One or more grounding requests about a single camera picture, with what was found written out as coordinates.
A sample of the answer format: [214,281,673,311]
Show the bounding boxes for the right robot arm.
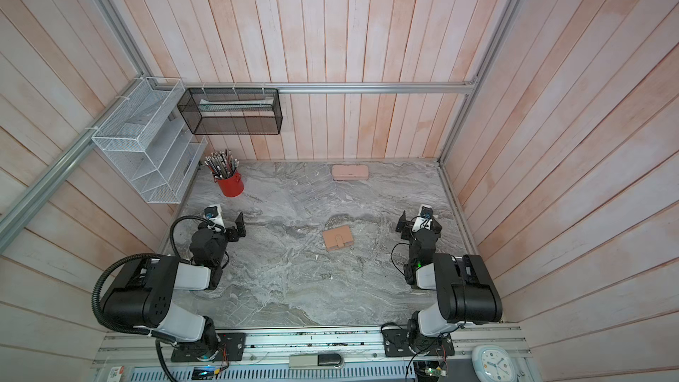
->
[395,206,503,357]

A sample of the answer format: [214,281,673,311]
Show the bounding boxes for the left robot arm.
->
[91,206,247,363]

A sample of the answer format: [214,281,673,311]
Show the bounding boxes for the red pen cup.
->
[214,171,245,198]

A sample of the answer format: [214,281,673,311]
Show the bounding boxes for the grey black handheld device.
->
[288,353,344,369]

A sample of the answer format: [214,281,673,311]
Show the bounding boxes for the white analog clock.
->
[471,345,519,382]

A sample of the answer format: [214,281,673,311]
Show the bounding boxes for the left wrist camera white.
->
[204,204,225,231]

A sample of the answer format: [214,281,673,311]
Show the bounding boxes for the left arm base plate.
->
[171,332,247,363]

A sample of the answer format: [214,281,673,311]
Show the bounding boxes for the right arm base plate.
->
[380,325,454,357]

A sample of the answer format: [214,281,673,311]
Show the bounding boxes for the black mesh wall basket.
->
[178,87,283,135]

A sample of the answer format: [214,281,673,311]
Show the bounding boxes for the white wire mesh shelf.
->
[92,77,207,204]

